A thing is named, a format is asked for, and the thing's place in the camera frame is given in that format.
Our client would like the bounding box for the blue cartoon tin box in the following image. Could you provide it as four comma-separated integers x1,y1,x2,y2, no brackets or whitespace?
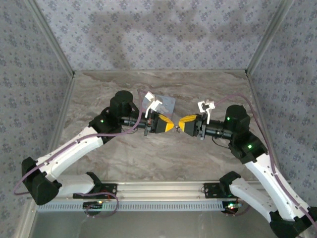
141,95,177,120

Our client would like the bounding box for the black controller board with LED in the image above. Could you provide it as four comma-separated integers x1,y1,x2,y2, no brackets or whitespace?
83,201,104,215
222,201,243,214

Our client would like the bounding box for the steel sheet panel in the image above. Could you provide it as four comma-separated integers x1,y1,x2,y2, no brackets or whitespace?
29,210,275,238

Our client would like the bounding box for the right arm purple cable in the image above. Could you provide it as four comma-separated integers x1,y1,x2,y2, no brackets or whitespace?
213,93,317,230

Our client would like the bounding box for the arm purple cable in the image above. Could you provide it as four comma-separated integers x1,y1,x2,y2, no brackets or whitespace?
13,88,146,219
213,93,317,230

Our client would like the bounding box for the aluminium table side rail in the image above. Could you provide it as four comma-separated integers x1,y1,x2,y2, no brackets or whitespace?
246,73,283,181
48,73,76,159

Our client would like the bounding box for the right gripper thin black cable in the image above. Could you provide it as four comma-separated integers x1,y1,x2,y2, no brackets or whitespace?
211,137,230,150

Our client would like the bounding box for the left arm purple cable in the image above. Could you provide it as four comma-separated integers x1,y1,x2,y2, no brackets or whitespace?
13,88,146,219

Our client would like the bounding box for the long aluminium frame rail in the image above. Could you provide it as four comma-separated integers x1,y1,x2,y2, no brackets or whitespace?
53,180,296,200

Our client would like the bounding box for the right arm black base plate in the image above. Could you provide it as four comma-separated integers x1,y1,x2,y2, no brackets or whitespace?
203,182,238,199

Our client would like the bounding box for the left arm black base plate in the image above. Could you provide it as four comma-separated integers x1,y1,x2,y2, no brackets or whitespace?
73,182,117,199

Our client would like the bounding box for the grey slotted cable duct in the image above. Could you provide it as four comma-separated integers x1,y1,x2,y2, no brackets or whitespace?
37,201,223,213

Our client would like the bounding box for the aluminium corner post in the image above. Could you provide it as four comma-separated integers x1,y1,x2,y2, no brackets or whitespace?
246,0,296,74
24,0,76,76

